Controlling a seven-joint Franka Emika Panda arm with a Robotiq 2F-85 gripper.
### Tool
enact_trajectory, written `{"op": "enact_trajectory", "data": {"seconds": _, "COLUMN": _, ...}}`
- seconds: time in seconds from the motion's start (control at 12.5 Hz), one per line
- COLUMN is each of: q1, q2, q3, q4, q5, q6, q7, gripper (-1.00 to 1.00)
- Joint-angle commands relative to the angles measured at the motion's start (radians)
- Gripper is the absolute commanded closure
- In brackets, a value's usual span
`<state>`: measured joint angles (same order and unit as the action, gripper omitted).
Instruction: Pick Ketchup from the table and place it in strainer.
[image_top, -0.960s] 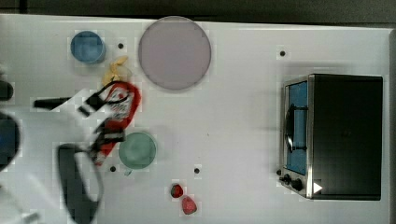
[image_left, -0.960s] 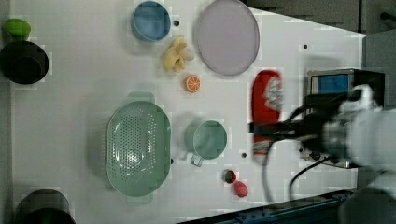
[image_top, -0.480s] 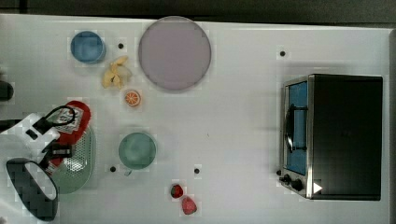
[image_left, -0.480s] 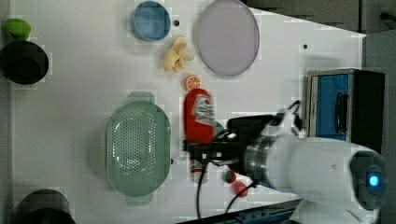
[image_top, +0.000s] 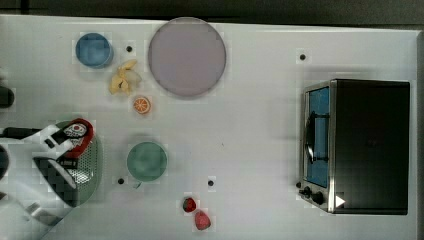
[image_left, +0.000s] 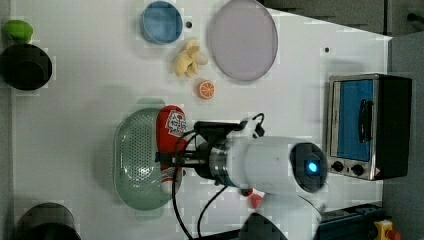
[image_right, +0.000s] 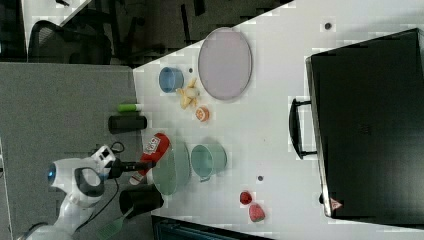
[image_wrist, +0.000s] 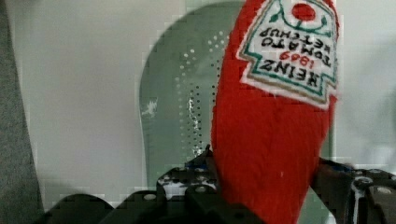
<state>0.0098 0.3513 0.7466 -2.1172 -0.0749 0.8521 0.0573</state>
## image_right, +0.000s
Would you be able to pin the green cup with handle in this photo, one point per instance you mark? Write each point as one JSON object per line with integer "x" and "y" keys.
{"x": 208, "y": 160}

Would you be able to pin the black office chair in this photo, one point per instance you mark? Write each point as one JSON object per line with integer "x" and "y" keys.
{"x": 50, "y": 43}

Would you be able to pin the green strainer bowl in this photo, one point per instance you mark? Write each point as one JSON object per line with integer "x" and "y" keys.
{"x": 173, "y": 171}

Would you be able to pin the black cylinder container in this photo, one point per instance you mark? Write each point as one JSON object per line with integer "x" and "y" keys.
{"x": 140, "y": 199}

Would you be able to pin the black toaster oven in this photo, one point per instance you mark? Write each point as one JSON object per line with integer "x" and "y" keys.
{"x": 367, "y": 109}

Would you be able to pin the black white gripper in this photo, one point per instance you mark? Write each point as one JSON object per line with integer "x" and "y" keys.
{"x": 109, "y": 166}

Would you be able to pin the round grey plate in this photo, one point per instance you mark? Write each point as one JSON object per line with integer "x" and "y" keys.
{"x": 225, "y": 64}

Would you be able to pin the orange slice toy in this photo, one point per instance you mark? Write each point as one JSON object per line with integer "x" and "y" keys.
{"x": 202, "y": 114}

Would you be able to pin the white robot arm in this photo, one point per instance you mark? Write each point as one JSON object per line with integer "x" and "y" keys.
{"x": 83, "y": 182}

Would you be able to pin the green marker pen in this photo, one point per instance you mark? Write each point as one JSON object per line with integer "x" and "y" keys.
{"x": 129, "y": 107}

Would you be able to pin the black cylinder speaker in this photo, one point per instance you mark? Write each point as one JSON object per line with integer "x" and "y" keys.
{"x": 123, "y": 124}

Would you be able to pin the red strawberry toy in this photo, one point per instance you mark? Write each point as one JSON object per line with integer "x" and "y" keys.
{"x": 245, "y": 198}

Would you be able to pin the blue cup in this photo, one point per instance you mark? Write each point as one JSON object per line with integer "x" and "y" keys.
{"x": 170, "y": 79}

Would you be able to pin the red ketchup bottle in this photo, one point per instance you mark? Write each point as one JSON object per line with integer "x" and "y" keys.
{"x": 153, "y": 152}

